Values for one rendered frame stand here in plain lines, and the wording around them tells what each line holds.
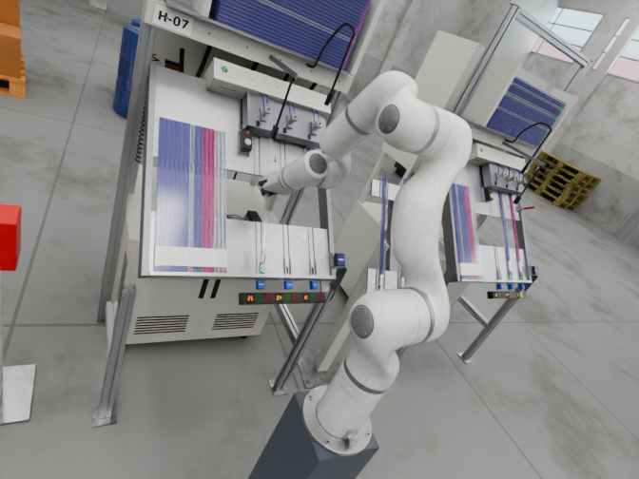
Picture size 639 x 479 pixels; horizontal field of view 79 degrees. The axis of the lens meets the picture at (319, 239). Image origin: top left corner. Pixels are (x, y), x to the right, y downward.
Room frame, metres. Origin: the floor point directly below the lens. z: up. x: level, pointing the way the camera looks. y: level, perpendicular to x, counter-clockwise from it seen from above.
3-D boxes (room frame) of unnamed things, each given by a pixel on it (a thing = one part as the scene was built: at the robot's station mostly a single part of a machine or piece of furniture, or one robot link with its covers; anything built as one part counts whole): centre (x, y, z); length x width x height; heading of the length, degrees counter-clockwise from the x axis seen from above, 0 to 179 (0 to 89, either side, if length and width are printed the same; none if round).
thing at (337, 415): (0.70, -0.23, 0.79); 0.19 x 0.19 x 0.18
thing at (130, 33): (4.12, 2.43, 0.41); 1.12 x 0.68 x 0.82; 41
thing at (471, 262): (2.34, -0.72, 0.65); 1.01 x 0.73 x 1.29; 38
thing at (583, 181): (10.75, -5.03, 0.48); 1.36 x 0.93 x 0.96; 35
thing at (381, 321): (0.67, -0.21, 1.00); 0.19 x 0.12 x 0.24; 131
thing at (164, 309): (1.57, 0.55, 0.31); 0.70 x 0.65 x 0.62; 128
